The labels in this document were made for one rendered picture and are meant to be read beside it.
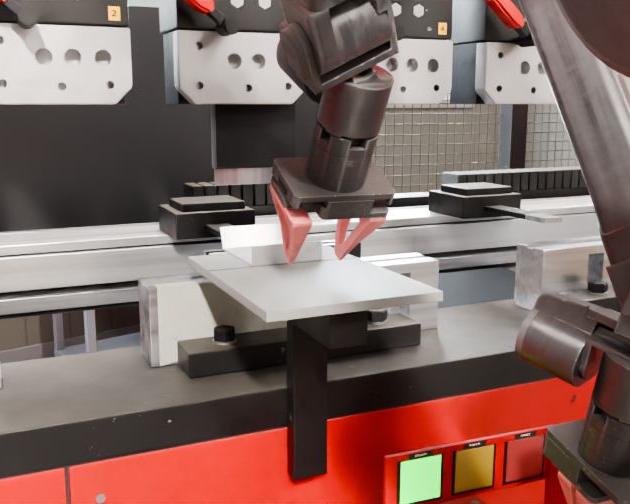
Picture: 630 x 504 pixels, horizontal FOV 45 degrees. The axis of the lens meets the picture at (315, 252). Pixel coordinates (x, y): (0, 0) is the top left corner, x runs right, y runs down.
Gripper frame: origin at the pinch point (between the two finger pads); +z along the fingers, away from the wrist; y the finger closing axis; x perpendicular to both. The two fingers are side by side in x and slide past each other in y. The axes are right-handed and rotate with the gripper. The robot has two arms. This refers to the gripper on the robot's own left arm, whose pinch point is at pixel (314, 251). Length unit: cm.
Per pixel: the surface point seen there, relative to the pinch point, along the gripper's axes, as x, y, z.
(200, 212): -32.2, 1.5, 18.5
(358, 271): -0.5, -6.0, 3.6
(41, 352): -199, 9, 217
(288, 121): -21.9, -4.4, -2.2
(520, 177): -50, -71, 27
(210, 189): -49, -6, 27
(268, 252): -7.4, 1.5, 5.9
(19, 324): -205, 18, 204
